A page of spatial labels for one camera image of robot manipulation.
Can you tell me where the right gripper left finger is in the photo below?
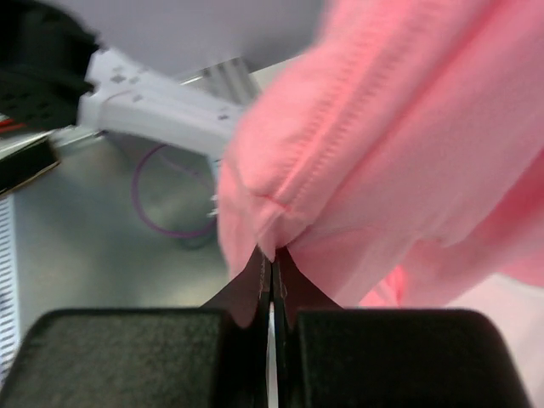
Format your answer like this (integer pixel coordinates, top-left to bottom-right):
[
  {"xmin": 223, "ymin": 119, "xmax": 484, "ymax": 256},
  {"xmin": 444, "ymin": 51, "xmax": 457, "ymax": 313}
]
[{"xmin": 1, "ymin": 251, "xmax": 271, "ymax": 407}]

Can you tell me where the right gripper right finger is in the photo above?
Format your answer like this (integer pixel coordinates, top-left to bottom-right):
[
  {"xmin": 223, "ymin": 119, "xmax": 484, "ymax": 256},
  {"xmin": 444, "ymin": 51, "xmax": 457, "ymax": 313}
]
[{"xmin": 271, "ymin": 249, "xmax": 530, "ymax": 407}]

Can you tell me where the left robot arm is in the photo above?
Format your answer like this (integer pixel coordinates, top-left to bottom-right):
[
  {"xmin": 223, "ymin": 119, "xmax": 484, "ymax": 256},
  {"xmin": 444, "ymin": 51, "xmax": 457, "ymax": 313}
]
[{"xmin": 1, "ymin": 1, "xmax": 244, "ymax": 159}]

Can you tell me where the light pink t shirt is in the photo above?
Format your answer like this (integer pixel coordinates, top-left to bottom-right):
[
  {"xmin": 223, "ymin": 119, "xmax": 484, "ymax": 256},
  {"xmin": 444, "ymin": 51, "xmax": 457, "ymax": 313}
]
[{"xmin": 218, "ymin": 1, "xmax": 543, "ymax": 307}]

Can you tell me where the white cable duct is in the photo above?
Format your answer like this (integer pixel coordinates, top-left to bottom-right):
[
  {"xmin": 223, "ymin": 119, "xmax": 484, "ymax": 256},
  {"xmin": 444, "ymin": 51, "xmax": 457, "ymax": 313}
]
[{"xmin": 0, "ymin": 195, "xmax": 20, "ymax": 383}]

